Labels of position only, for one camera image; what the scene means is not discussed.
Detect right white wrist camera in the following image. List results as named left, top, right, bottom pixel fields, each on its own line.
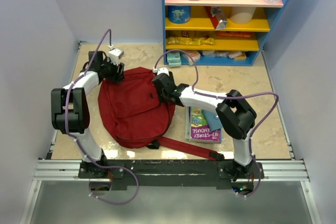
left=153, top=67, right=170, bottom=77

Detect purple storey treehouse book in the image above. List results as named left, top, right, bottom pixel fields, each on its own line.
left=190, top=107, right=222, bottom=144

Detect white cylindrical container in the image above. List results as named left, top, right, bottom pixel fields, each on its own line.
left=229, top=6, right=256, bottom=24

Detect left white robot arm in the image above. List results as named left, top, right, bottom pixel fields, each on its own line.
left=51, top=47, right=124, bottom=178

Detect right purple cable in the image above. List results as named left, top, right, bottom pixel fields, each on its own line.
left=153, top=49, right=279, bottom=198

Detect white orange tissue pack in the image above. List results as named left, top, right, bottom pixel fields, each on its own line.
left=182, top=50, right=201, bottom=66

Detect yellow sponge pack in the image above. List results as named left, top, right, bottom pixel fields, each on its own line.
left=234, top=52, right=247, bottom=61

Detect orange flat box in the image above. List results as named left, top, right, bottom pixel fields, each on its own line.
left=216, top=31, right=254, bottom=38

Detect aluminium frame rail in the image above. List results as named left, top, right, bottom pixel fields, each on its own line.
left=33, top=158, right=311, bottom=182

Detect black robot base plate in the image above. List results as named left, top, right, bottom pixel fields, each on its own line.
left=78, top=159, right=264, bottom=191

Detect blue cartoon tin can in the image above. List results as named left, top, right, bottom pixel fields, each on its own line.
left=167, top=5, right=191, bottom=24

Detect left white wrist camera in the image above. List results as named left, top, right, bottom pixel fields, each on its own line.
left=108, top=48, right=124, bottom=65

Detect red silver snack bag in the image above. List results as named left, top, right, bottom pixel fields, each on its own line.
left=211, top=6, right=228, bottom=30

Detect yellow snack packet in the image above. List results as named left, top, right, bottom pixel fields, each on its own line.
left=166, top=37, right=215, bottom=46

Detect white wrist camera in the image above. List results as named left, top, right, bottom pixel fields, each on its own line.
left=108, top=48, right=124, bottom=65
left=153, top=67, right=170, bottom=77

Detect purple cable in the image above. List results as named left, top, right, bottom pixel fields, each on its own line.
left=153, top=49, right=279, bottom=198
left=62, top=28, right=140, bottom=205

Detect blue snap wallet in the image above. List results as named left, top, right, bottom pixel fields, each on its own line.
left=203, top=110, right=222, bottom=131

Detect red student backpack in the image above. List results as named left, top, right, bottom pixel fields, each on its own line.
left=98, top=67, right=224, bottom=161

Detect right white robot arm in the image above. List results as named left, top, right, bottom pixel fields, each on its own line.
left=152, top=72, right=257, bottom=179

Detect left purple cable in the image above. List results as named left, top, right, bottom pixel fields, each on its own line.
left=62, top=28, right=140, bottom=205

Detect teal tissue box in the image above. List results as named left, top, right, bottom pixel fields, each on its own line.
left=166, top=51, right=181, bottom=68

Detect blue shelf unit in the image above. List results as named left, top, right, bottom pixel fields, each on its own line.
left=162, top=0, right=289, bottom=66

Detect blue book under stack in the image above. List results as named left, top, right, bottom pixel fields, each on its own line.
left=185, top=107, right=191, bottom=140

